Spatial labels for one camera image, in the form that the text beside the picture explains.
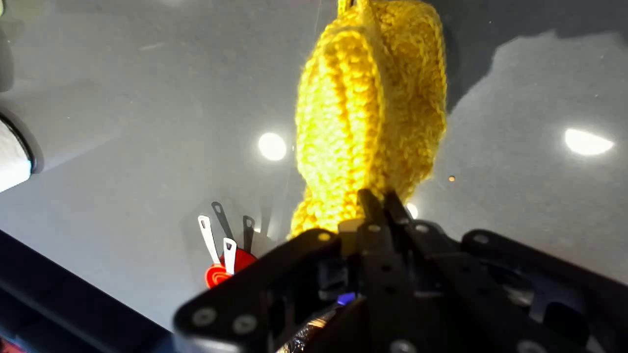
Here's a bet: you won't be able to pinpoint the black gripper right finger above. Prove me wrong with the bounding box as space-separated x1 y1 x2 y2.
383 188 628 353

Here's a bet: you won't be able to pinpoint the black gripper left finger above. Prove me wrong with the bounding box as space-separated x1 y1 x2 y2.
173 186 420 353

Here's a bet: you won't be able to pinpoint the yellow knitted cloth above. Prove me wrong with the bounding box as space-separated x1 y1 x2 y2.
289 0 452 239

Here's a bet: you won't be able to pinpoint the red measuring cups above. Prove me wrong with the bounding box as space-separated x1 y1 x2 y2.
196 200 261 292

